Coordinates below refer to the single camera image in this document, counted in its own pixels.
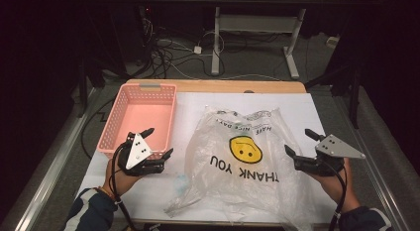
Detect person's right hand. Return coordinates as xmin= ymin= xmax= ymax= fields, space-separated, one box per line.
xmin=310 ymin=158 xmax=361 ymax=214

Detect clear plastic bag yellow smiley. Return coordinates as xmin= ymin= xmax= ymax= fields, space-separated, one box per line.
xmin=163 ymin=106 xmax=319 ymax=231

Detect hand-held gripper black cable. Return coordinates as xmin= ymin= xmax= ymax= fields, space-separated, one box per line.
xmin=110 ymin=141 xmax=137 ymax=231
xmin=321 ymin=160 xmax=349 ymax=231

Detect white metal desk frame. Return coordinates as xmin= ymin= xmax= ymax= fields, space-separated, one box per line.
xmin=197 ymin=0 xmax=352 ymax=80

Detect pink plastic basket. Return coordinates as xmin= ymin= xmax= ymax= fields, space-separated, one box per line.
xmin=96 ymin=82 xmax=178 ymax=160

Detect orange wrist bracelet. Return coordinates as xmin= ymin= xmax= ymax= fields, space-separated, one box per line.
xmin=94 ymin=186 xmax=117 ymax=203

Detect black floor cable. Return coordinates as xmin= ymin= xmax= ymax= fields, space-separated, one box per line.
xmin=80 ymin=97 xmax=117 ymax=160

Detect aluminium rail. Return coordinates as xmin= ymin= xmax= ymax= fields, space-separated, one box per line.
xmin=331 ymin=91 xmax=420 ymax=231
xmin=0 ymin=87 xmax=102 ymax=231

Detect tangle of floor cables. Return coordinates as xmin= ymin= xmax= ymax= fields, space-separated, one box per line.
xmin=138 ymin=6 xmax=229 ymax=80

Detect white power strip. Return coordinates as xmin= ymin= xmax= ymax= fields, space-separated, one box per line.
xmin=325 ymin=36 xmax=341 ymax=50

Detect black metal stand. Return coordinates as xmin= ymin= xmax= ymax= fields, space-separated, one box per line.
xmin=305 ymin=56 xmax=366 ymax=130
xmin=76 ymin=52 xmax=132 ymax=119

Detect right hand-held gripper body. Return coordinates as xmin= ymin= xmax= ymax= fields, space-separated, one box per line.
xmin=293 ymin=134 xmax=367 ymax=176

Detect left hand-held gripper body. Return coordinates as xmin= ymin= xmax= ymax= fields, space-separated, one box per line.
xmin=117 ymin=131 xmax=166 ymax=176

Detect left hand-held gripper black cable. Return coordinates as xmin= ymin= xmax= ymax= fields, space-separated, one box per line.
xmin=110 ymin=141 xmax=137 ymax=231

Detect person's left hand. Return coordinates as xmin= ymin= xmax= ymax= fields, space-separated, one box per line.
xmin=102 ymin=156 xmax=146 ymax=197

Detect right hand-held gripper black cable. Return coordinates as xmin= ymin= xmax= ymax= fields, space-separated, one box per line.
xmin=321 ymin=160 xmax=349 ymax=231

